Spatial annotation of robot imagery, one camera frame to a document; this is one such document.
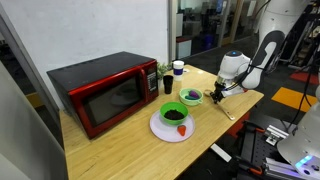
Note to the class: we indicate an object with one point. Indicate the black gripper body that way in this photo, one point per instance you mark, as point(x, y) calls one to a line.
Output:
point(220, 88)

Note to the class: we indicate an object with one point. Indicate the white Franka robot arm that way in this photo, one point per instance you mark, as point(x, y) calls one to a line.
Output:
point(233, 63)

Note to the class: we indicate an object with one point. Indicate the mint green colander bowl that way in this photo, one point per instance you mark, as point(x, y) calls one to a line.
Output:
point(184, 100)

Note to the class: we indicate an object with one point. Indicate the teal toy cucumber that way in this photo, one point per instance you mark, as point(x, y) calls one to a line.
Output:
point(190, 98)

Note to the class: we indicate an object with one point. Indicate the red floor mat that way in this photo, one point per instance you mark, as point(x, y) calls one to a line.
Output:
point(304, 77)
point(240, 125)

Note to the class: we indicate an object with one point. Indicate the black beans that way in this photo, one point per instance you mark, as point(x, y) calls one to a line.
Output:
point(174, 115)

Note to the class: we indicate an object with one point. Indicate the white paper cup blue band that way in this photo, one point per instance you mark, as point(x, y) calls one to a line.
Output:
point(178, 70)

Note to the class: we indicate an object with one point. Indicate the red toy strawberry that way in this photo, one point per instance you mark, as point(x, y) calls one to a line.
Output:
point(181, 130)

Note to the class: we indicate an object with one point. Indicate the black cup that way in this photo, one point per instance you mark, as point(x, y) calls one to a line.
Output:
point(168, 85)

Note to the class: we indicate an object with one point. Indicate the white power strip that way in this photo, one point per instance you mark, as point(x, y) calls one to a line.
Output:
point(221, 152)

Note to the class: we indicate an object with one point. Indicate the white background cabinet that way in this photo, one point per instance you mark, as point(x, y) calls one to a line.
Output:
point(184, 48)

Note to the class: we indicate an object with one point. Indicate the small potted green plant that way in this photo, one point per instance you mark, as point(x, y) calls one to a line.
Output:
point(162, 70)

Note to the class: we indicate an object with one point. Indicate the black optical breadboard table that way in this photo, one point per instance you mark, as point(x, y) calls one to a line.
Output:
point(253, 150)

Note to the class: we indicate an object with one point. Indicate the lilac round plate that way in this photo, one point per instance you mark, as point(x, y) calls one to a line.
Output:
point(163, 131)

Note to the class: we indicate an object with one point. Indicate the orange floor mat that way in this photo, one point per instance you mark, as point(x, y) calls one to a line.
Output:
point(293, 99)

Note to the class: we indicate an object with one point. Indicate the red and black microwave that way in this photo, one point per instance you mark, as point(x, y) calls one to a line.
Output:
point(100, 76)

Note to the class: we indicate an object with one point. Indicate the white wrist camera red clip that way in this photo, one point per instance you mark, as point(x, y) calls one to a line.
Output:
point(233, 92)

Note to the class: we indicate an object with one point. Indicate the silver aluminium bracket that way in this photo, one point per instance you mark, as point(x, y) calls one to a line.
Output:
point(277, 135)

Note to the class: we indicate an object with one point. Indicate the grey metal frame post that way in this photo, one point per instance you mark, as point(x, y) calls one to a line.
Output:
point(30, 70)

